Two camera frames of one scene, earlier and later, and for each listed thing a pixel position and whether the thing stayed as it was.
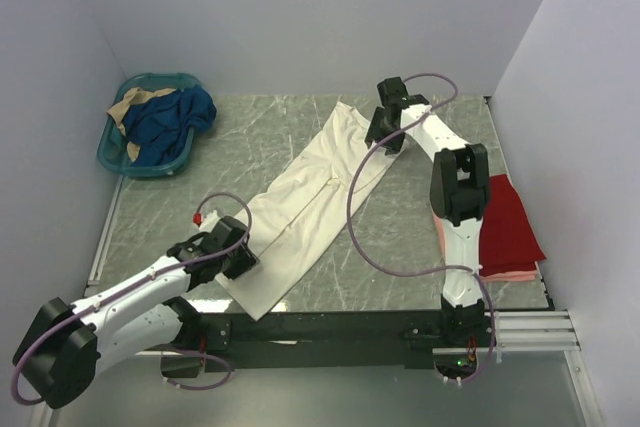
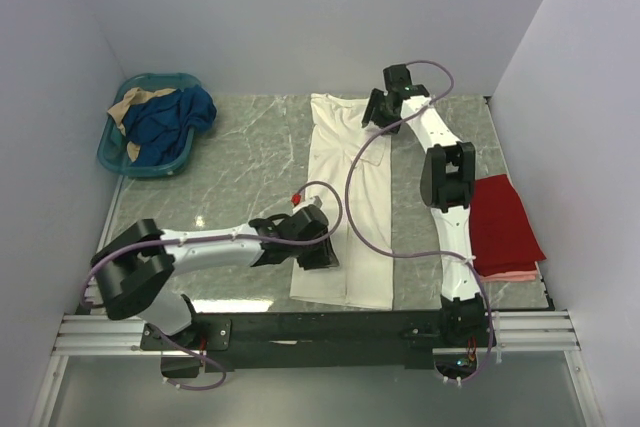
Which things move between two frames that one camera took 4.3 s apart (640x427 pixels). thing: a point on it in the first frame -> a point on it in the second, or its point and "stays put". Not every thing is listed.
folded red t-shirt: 508,242 stays put
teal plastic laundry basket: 112,152 stays put
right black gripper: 391,145 -> 371,113
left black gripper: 247,258 -> 324,258
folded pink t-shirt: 488,277 stays put
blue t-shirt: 161,125 stays put
